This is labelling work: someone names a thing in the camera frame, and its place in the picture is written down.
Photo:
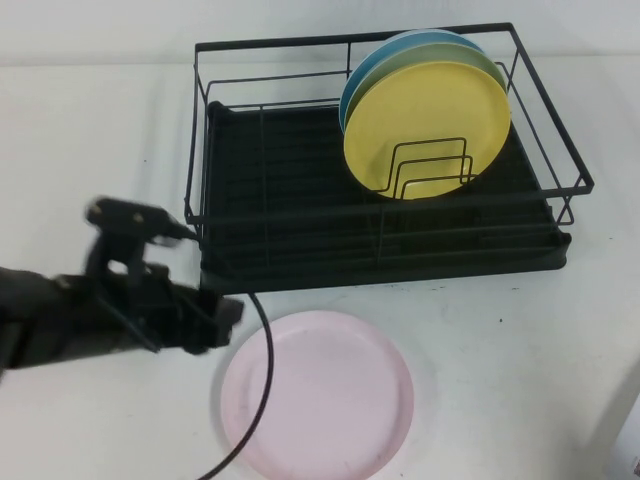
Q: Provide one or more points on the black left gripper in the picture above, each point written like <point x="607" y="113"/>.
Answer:
<point x="155" y="310"/>

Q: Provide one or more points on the pink round plate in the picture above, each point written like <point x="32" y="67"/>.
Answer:
<point x="330" y="400"/>

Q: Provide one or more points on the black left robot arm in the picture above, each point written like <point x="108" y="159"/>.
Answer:
<point x="35" y="320"/>

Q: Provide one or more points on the yellow round plate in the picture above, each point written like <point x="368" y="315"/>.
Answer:
<point x="425" y="110"/>

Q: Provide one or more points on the blue round plate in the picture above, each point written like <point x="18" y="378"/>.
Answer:
<point x="385" y="52"/>

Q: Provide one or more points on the green round plate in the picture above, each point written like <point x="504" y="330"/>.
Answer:
<point x="450" y="54"/>

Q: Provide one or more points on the black plastic drip tray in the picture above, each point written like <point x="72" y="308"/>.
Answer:
<point x="350" y="280"/>

